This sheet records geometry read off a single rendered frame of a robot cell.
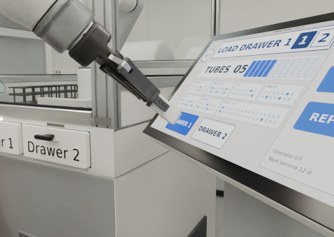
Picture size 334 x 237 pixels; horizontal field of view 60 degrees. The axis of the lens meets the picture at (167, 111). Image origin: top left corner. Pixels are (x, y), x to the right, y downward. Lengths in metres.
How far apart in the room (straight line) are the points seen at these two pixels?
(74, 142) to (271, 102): 0.63
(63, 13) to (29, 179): 0.79
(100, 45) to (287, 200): 0.35
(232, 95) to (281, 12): 3.47
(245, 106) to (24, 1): 0.36
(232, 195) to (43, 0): 0.47
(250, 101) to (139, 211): 0.66
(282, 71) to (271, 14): 3.50
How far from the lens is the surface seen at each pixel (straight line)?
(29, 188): 1.18
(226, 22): 4.11
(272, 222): 0.54
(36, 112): 1.06
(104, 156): 0.88
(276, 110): 0.44
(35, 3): 0.48
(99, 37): 0.49
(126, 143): 0.90
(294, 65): 0.49
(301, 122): 0.40
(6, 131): 1.18
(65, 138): 0.95
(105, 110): 0.84
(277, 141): 0.40
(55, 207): 1.10
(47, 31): 0.49
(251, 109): 0.47
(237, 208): 0.60
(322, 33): 0.51
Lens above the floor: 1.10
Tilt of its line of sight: 8 degrees down
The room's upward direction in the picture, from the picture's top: straight up
